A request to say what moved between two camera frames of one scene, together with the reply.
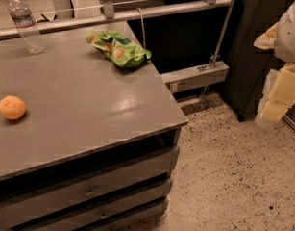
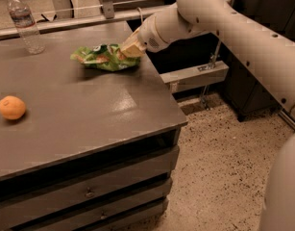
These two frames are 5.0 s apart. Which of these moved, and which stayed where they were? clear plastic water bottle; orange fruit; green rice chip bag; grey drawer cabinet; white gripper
Moved: green rice chip bag; white gripper
Stayed: grey drawer cabinet; clear plastic water bottle; orange fruit
